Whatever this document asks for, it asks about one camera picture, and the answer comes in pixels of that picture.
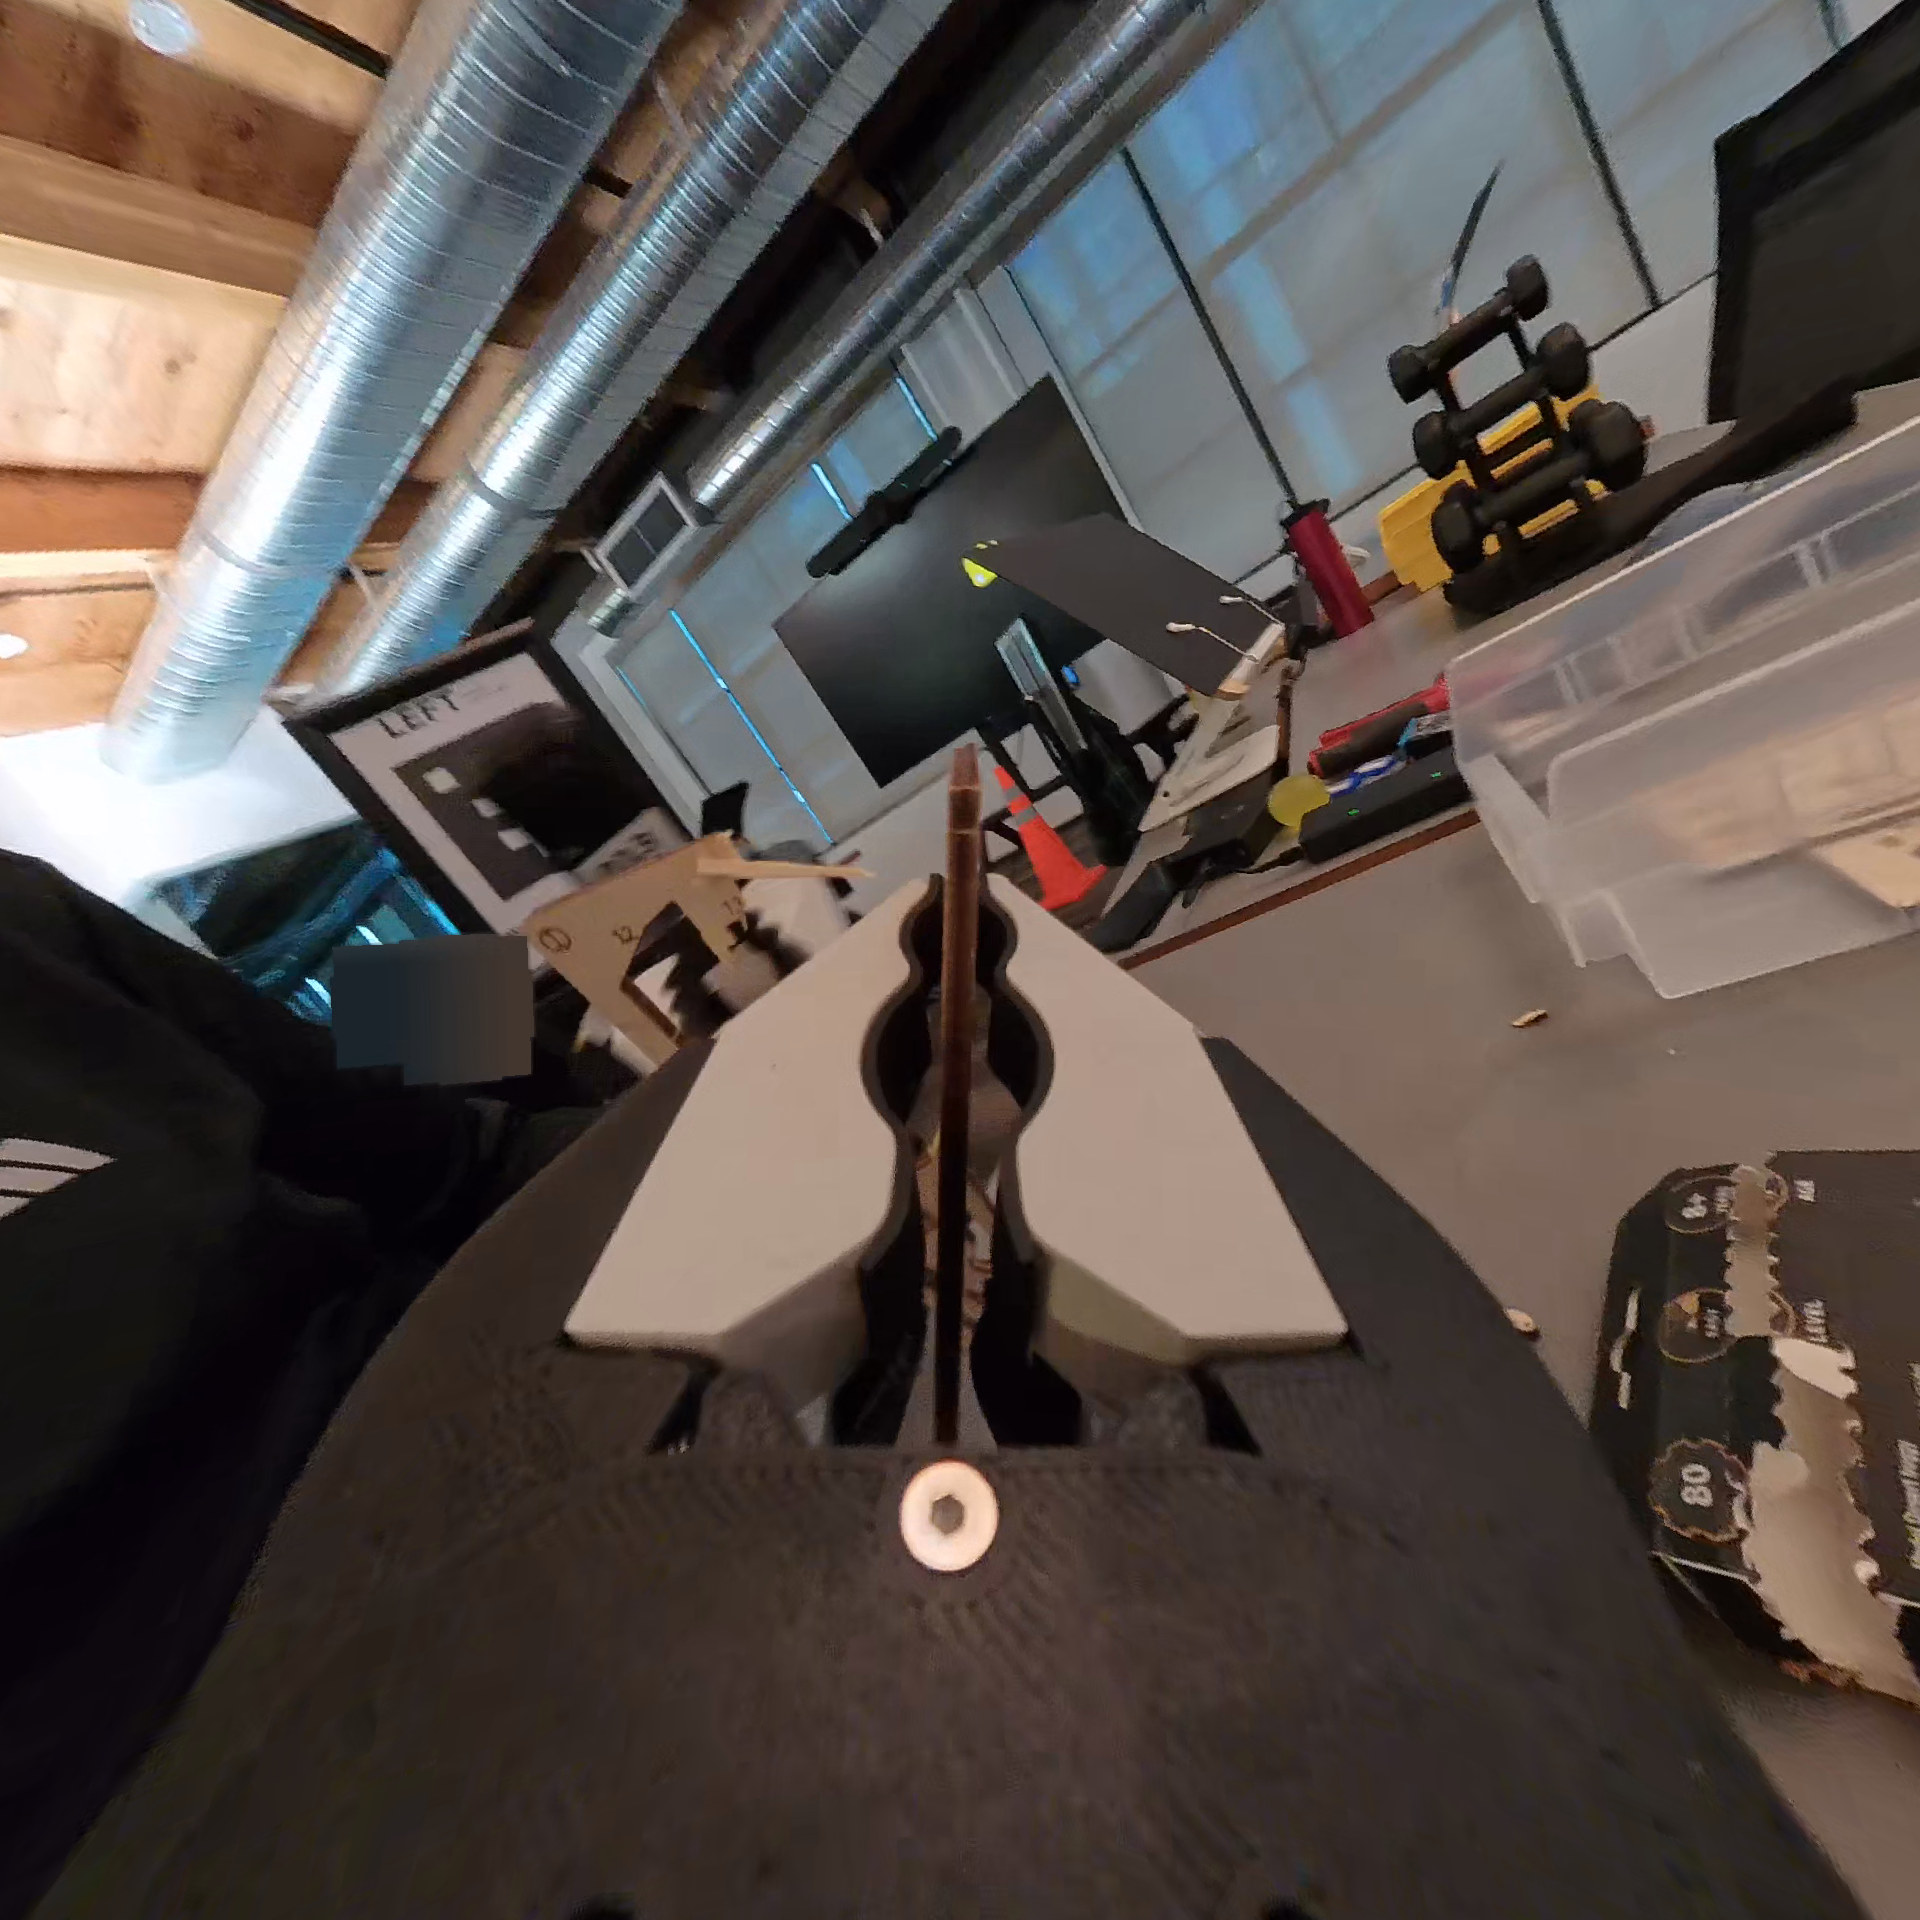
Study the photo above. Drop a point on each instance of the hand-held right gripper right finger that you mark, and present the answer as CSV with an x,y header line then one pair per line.
x,y
1154,1172

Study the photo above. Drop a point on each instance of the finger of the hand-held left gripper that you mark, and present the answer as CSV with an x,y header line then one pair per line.
x,y
734,1003
804,917

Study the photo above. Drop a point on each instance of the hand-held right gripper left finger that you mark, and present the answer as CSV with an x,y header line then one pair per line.
x,y
734,1185

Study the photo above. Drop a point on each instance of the laser-cut plywood parts sheet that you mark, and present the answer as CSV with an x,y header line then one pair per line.
x,y
600,960

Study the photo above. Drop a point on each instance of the wooden model part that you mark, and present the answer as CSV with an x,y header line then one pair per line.
x,y
960,840

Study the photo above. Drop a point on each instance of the orange traffic cone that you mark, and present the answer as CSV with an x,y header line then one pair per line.
x,y
1049,863

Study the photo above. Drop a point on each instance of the large black screen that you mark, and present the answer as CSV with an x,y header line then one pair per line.
x,y
932,661

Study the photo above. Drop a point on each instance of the black framed poster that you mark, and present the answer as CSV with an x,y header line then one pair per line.
x,y
495,780

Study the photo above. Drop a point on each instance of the yellow ball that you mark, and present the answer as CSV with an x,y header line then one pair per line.
x,y
1300,801

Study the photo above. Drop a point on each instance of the black power strip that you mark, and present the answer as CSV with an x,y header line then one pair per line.
x,y
1382,811

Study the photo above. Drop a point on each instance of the tilted display board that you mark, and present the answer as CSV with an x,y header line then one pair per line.
x,y
1109,585

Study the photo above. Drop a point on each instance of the black cardboard kit box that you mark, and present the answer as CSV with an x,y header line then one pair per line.
x,y
1695,1350

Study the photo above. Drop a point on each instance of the person's black clothing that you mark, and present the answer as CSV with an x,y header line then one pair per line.
x,y
149,1200

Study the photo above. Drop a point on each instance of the red cylinder bottle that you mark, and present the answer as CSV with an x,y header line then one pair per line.
x,y
1334,580

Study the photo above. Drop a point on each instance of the clear plastic tray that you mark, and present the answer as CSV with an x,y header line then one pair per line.
x,y
1725,630
1770,915

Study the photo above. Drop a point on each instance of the yellow plastic bin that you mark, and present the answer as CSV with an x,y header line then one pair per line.
x,y
1412,525

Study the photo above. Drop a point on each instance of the black dumbbell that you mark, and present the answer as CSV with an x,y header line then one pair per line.
x,y
1463,339
1501,405
1546,487

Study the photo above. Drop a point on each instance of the black monitor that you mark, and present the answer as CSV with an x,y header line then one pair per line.
x,y
1830,225

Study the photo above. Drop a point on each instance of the white wall vent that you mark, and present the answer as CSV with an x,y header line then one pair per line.
x,y
648,533

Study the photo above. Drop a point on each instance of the black camera bar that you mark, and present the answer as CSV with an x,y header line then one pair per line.
x,y
886,503

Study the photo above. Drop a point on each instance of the silver ventilation duct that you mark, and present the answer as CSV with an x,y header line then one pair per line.
x,y
346,376
600,329
932,255

